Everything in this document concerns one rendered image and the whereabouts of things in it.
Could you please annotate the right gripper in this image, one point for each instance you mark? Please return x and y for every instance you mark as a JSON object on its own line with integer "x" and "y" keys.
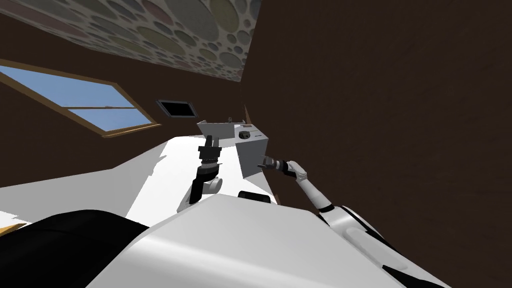
{"x": 272, "y": 163}

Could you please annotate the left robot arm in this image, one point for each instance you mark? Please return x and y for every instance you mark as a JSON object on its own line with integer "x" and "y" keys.
{"x": 64, "y": 248}

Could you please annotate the wooden framed window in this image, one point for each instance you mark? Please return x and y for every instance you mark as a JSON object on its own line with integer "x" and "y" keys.
{"x": 76, "y": 100}

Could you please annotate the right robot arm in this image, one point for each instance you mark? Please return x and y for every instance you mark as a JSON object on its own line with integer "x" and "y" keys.
{"x": 360, "y": 236}

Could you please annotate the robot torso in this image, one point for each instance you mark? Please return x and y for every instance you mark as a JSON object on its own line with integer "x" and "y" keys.
{"x": 240, "y": 248}

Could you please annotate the grey cabinet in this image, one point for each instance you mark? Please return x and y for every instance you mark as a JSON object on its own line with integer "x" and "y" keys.
{"x": 252, "y": 156}

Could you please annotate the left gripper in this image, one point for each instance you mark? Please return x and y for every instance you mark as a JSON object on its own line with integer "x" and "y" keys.
{"x": 209, "y": 153}

